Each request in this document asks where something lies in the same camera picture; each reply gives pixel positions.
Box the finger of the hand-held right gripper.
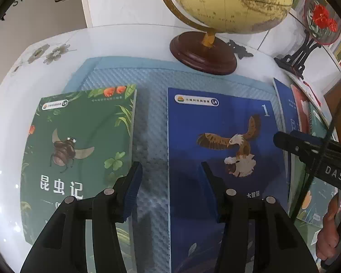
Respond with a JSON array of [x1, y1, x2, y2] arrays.
[[273, 131, 324, 175], [289, 130, 341, 160]]

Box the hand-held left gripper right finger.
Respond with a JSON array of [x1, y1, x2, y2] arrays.
[[200, 162, 320, 273]]

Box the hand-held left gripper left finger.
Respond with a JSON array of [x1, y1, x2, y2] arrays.
[[20, 162, 143, 273]]

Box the green larva cover book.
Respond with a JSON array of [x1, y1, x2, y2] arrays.
[[288, 102, 341, 229]]

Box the salmon red back cover book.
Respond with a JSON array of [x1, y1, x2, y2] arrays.
[[290, 84, 313, 137]]

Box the blue eagle cover book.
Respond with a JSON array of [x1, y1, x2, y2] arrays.
[[167, 88, 291, 273]]

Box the green beetle cover book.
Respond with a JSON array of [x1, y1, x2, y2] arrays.
[[19, 84, 138, 245]]

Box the person's right hand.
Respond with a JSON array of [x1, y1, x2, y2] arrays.
[[315, 195, 341, 262]]

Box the blue back cover book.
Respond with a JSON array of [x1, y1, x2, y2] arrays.
[[273, 77, 302, 177]]

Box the red tassel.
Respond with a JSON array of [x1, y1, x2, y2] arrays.
[[294, 77, 322, 106]]

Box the light blue textured mat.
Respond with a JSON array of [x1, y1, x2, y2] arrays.
[[61, 56, 286, 273]]

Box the black carved fan stand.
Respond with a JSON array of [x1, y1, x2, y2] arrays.
[[273, 29, 323, 80]]

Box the black metal ornament piece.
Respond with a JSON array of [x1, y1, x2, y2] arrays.
[[227, 39, 255, 61]]

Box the round fan red flowers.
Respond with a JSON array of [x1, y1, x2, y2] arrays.
[[257, 0, 341, 73]]

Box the round embroidered flower fan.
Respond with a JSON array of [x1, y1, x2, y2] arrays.
[[302, 0, 341, 46]]

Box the yellow globe on wooden base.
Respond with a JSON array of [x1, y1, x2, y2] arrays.
[[155, 0, 294, 76]]

